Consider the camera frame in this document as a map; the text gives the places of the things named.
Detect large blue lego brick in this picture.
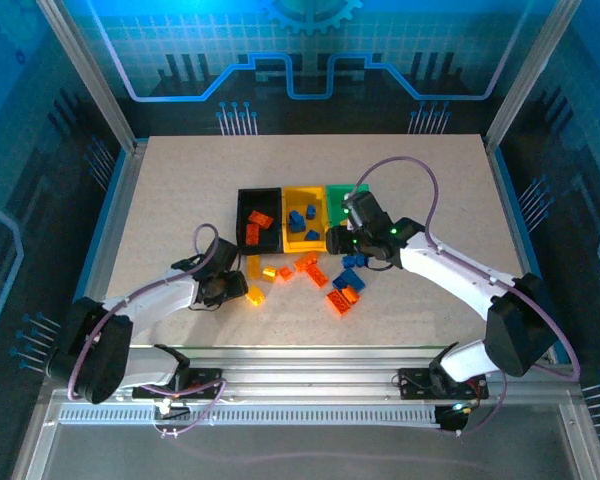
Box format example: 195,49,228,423
333,268,367,293

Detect long orange lego brick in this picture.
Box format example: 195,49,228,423
305,264,330,290

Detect green plastic container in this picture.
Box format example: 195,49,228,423
325,183,372,254

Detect yellow plastic container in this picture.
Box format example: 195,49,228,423
281,184,331,254

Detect black plastic container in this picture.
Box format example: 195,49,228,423
234,187,285,255

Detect black controller box with lights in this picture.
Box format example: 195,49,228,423
435,402,474,435

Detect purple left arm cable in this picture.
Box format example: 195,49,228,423
67,223,227,439

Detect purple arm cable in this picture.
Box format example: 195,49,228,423
349,156,581,436
67,223,227,439

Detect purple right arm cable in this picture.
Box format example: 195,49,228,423
349,156,581,436

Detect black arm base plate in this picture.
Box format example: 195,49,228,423
397,367,490,400
132,368,225,400

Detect aluminium frame beam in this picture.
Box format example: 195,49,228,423
39,344,584,407

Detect blue table side rail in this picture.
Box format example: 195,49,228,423
53,142,149,364
484,142,566,364

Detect white cable connector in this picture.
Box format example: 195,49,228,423
154,399,191,421

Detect slotted grey cable duct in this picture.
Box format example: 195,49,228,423
58,408,439,425

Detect aluminium frame post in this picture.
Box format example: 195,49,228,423
35,0,150,154
483,0,582,149

